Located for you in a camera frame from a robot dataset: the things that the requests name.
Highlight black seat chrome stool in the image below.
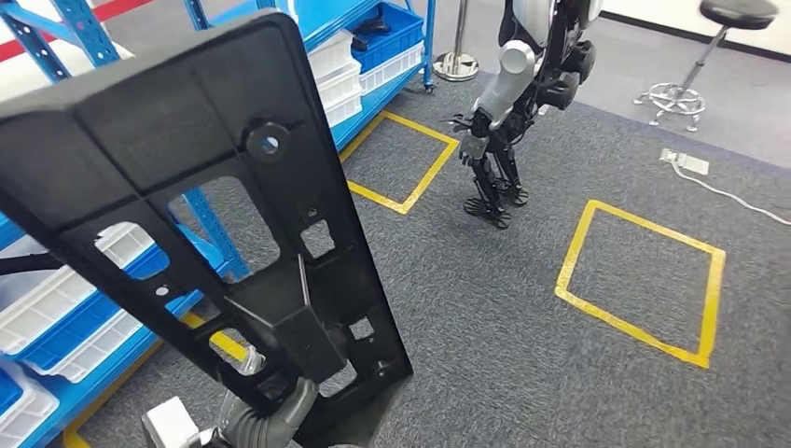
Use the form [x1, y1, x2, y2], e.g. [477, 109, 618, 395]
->
[632, 0, 781, 133]

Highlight blue metal shelf rack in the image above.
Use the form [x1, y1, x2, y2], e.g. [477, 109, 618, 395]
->
[0, 0, 208, 448]
[52, 0, 438, 283]

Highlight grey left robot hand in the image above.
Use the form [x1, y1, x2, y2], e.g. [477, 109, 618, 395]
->
[219, 377, 321, 448]

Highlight white floor cable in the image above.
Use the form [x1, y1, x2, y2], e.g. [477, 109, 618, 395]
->
[670, 161, 791, 228]

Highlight black plastic parts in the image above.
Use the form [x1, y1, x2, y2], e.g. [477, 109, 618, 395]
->
[353, 15, 392, 52]

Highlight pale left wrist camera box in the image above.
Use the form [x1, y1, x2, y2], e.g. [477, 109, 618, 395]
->
[140, 395, 202, 448]

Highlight black silver humanoid robot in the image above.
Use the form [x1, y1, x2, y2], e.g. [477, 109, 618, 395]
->
[443, 0, 605, 231]

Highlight chrome stanchion post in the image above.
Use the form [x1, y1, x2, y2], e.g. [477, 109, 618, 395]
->
[432, 0, 480, 83]

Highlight black plastic panel part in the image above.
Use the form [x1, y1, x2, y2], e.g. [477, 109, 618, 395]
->
[0, 8, 414, 446]

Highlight yellow floor tape square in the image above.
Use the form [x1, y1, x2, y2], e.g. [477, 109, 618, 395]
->
[554, 199, 728, 371]

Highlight flat white floor box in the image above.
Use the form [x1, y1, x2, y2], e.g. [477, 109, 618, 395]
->
[659, 147, 712, 177]

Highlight blue plastic crate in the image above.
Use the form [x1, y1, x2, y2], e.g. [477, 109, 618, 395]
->
[349, 1, 425, 74]
[12, 244, 187, 372]
[0, 368, 24, 414]

